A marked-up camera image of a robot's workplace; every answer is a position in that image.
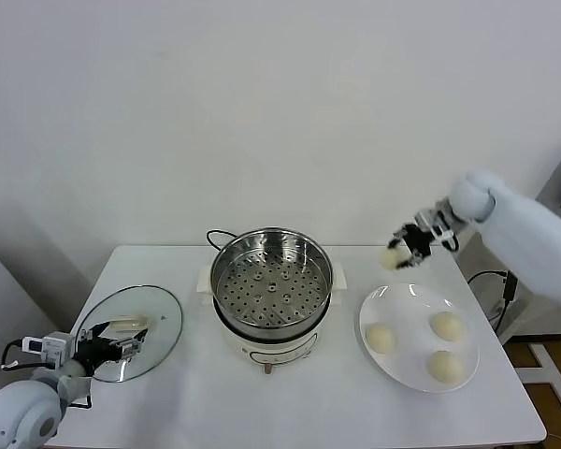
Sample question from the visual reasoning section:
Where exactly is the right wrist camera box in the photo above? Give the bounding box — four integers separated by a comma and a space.
413, 210, 455, 244

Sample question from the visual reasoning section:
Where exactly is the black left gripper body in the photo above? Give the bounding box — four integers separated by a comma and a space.
72, 336, 122, 375

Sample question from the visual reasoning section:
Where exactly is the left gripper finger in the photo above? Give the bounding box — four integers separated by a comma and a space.
114, 328, 150, 360
79, 321, 118, 341

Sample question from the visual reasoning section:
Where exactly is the round glass pot lid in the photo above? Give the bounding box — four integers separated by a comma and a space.
72, 285, 184, 384

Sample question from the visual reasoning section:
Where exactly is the black cooker power cord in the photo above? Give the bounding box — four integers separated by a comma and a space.
206, 228, 237, 252

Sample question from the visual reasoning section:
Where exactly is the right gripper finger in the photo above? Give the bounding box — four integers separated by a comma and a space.
396, 254, 429, 271
387, 224, 410, 252

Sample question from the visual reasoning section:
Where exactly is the white round plate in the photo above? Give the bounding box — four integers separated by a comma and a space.
358, 282, 482, 393

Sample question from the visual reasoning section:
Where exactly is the white floor frame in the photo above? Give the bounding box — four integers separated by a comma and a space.
518, 343, 561, 413

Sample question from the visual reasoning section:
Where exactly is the white steamed baozi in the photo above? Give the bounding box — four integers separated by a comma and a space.
365, 322, 396, 355
429, 311, 467, 341
378, 247, 410, 271
425, 350, 464, 385

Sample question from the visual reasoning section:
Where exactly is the steel perforated steamer basket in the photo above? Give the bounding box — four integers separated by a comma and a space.
196, 227, 348, 336

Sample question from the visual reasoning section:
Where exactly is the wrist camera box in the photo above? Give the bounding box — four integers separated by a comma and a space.
21, 331, 74, 370
413, 210, 455, 244

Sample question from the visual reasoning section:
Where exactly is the cream electric cooker base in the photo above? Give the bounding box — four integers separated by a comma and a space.
198, 275, 345, 376

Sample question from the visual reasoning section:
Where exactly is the black power adapter cable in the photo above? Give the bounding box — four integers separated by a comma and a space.
467, 268, 520, 334

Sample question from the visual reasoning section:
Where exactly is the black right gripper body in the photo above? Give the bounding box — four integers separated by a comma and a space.
404, 223, 434, 261

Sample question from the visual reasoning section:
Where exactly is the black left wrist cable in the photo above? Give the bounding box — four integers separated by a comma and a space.
0, 340, 27, 371

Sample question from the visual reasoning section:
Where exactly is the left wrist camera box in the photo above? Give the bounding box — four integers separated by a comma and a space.
21, 331, 74, 370

